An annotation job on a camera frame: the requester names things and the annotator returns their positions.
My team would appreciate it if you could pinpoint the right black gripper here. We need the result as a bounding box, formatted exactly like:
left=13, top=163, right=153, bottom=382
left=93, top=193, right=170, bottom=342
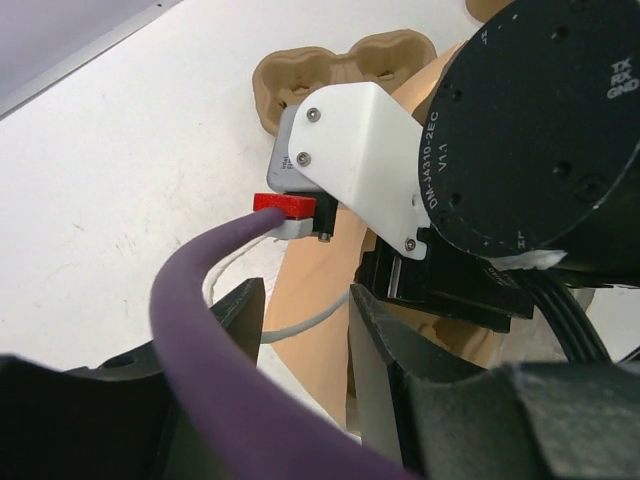
left=356, top=1, right=639, bottom=332

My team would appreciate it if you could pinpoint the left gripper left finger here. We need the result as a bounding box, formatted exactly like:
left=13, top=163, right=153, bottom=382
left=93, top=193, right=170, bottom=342
left=65, top=278, right=265, bottom=380

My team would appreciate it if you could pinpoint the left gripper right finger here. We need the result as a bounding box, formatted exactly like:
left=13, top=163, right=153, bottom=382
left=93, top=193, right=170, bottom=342
left=349, top=285, right=490, bottom=479

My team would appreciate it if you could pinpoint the brown paper bag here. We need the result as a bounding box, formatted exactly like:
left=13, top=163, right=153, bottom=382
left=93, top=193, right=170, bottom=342
left=261, top=41, right=596, bottom=431

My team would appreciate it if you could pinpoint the brown cardboard cup carrier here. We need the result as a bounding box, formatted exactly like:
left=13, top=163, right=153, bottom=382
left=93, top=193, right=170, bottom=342
left=252, top=29, right=437, bottom=135

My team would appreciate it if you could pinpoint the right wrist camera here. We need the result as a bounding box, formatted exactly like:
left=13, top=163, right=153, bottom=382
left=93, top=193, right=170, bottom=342
left=252, top=81, right=431, bottom=261

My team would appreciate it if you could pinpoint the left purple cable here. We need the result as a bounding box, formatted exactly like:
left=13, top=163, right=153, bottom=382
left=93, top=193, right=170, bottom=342
left=150, top=208, right=426, bottom=480

